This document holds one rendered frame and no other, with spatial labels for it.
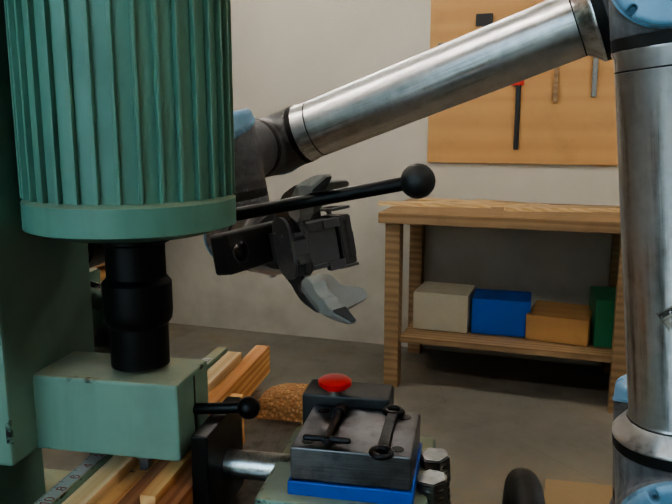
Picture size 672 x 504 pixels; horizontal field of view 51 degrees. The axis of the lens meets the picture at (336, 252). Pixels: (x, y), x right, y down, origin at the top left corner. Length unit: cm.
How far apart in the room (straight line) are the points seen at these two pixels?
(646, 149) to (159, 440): 57
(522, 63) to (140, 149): 57
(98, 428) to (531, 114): 328
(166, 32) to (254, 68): 360
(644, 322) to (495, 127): 295
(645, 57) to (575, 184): 297
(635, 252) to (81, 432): 60
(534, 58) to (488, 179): 284
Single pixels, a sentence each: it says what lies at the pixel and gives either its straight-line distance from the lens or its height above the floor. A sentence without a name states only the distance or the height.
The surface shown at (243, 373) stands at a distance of 90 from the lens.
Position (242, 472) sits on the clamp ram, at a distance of 65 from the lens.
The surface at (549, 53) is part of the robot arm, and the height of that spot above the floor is 134.
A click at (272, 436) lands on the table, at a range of 82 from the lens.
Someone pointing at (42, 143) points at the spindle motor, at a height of 124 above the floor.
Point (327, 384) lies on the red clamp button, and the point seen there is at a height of 102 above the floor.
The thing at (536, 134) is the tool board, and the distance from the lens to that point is 373.
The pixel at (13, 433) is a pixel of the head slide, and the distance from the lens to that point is 66.
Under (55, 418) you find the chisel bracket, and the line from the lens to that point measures 67.
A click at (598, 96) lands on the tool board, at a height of 138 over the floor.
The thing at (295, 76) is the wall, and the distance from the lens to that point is 404.
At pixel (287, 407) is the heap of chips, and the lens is 86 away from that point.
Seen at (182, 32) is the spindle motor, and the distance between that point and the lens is 56.
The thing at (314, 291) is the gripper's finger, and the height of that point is 107.
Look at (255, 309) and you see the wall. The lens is 429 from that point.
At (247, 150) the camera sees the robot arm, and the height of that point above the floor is 122.
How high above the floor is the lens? 125
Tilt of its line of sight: 10 degrees down
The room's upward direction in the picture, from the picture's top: straight up
